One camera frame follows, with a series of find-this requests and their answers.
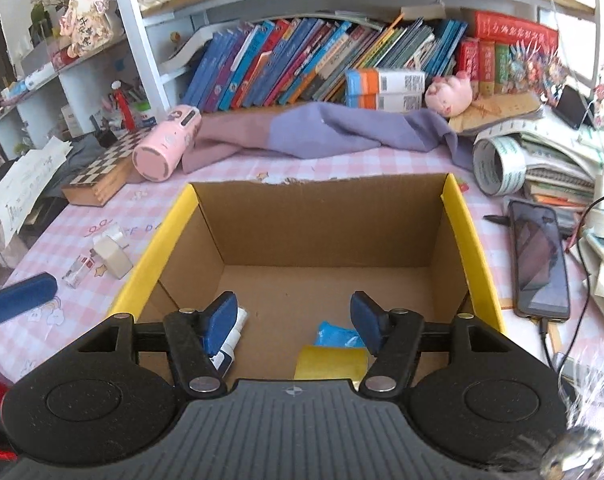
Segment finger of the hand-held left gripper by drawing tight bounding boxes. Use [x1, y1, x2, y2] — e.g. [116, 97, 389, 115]
[0, 273, 58, 327]

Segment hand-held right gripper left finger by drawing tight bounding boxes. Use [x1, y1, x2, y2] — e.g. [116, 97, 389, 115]
[77, 291, 239, 395]

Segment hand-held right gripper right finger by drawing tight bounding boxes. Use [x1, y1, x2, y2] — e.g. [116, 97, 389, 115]
[351, 291, 508, 395]

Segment white bottle blue label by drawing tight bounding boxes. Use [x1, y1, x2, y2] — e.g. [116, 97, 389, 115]
[209, 307, 249, 376]

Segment blue plastic packet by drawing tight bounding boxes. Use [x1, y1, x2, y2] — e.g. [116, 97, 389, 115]
[316, 321, 368, 350]

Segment gold tape roll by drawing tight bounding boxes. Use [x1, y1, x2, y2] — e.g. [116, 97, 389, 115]
[294, 345, 370, 381]

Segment small clear red item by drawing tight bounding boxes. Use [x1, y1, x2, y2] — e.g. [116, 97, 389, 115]
[62, 254, 97, 289]

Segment yellow cardboard box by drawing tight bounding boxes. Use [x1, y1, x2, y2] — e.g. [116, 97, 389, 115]
[106, 172, 508, 392]

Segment small white carton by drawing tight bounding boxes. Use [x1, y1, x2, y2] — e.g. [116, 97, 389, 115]
[92, 234, 133, 279]

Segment pink checked desktop tablecloth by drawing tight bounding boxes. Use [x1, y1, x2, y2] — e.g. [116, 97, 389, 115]
[0, 150, 604, 386]

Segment printed paper sheets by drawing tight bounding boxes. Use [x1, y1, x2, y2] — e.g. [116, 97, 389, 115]
[0, 137, 73, 233]

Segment wooden chess box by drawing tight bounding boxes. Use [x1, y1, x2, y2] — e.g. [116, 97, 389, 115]
[61, 127, 155, 207]

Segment dark grey cloth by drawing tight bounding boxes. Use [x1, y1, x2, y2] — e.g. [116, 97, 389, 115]
[0, 135, 108, 211]

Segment pink cylindrical cup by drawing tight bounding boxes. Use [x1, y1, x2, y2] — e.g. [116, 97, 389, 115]
[132, 105, 203, 182]

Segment black smartphone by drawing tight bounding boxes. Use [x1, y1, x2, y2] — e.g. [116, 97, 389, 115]
[507, 199, 572, 322]

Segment white box red label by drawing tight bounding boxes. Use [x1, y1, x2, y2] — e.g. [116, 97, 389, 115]
[59, 105, 83, 136]

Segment pink purple cloth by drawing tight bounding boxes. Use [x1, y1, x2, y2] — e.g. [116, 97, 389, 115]
[182, 101, 475, 173]

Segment white green tape roll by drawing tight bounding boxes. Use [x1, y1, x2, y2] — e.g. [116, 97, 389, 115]
[473, 135, 526, 196]

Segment red white bottle figurine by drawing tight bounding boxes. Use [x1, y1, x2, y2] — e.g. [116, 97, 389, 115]
[111, 80, 134, 131]

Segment white jar green lid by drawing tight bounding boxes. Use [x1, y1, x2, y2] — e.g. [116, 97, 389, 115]
[132, 102, 158, 128]

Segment orange blue white box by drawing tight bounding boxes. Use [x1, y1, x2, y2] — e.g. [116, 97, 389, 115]
[347, 92, 427, 112]
[345, 69, 427, 96]

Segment white fluffy fur trim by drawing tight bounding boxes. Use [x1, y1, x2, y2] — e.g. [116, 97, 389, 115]
[552, 345, 604, 480]

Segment pink pig plush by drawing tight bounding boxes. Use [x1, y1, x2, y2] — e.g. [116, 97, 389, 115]
[424, 71, 474, 118]

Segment brown paper envelope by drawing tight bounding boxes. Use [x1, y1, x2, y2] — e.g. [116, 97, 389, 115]
[449, 92, 545, 136]

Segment silver metal bell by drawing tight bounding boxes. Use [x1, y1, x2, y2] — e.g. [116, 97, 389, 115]
[539, 427, 604, 480]

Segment stack of notebooks and papers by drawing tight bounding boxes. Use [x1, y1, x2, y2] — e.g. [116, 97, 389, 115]
[474, 105, 604, 211]

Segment row of colourful books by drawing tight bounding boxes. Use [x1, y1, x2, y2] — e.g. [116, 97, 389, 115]
[182, 15, 468, 113]

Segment red and green upright books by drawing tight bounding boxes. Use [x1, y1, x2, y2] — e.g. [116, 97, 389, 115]
[454, 37, 513, 98]

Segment pink plush doll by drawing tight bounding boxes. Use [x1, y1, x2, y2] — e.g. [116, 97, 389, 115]
[59, 0, 114, 58]

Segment white shelf unit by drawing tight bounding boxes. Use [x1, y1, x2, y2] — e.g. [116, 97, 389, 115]
[0, 0, 600, 161]

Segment colourful paper flower bundle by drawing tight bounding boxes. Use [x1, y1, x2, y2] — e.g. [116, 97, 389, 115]
[502, 42, 568, 101]

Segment thick red book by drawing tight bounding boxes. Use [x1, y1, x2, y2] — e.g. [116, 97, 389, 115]
[474, 10, 560, 53]

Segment black cable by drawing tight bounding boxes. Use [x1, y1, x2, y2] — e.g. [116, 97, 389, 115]
[536, 192, 604, 376]

